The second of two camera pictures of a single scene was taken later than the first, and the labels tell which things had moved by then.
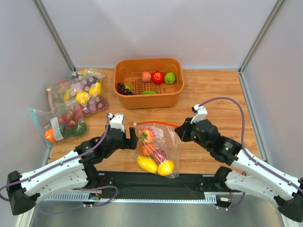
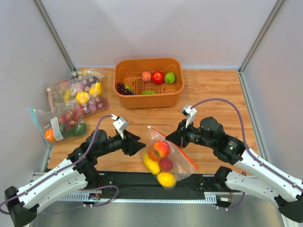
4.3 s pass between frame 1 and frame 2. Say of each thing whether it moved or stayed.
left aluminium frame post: stayed
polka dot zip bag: stayed
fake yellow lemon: moved
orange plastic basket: stayed
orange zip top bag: moved
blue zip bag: stayed
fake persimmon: moved
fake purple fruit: moved
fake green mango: stayed
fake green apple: stayed
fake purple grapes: stayed
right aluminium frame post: stayed
